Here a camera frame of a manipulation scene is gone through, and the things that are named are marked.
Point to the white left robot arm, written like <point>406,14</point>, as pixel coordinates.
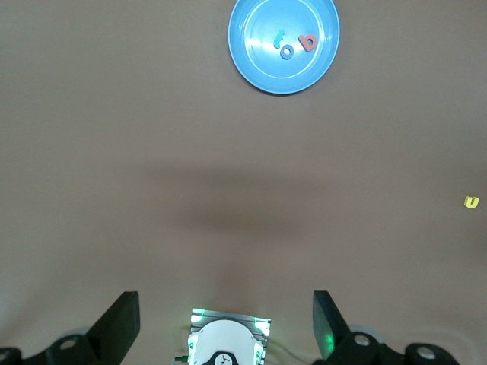
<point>224,342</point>

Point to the red foam letter b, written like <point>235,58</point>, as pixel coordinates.
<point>305,42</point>

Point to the blue foam letter o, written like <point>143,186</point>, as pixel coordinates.
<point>282,53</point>

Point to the teal foam letter l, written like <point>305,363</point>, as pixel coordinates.
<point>279,39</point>

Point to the brown table cover sheet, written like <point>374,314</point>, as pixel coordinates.
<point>152,152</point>

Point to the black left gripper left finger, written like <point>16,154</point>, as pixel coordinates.
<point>121,327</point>

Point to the blue plate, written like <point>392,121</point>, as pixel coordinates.
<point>266,72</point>

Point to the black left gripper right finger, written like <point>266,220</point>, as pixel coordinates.
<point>329,327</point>

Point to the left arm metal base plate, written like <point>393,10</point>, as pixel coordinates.
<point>228,315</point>

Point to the yellow foam letter n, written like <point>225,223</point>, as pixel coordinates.
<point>467,203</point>

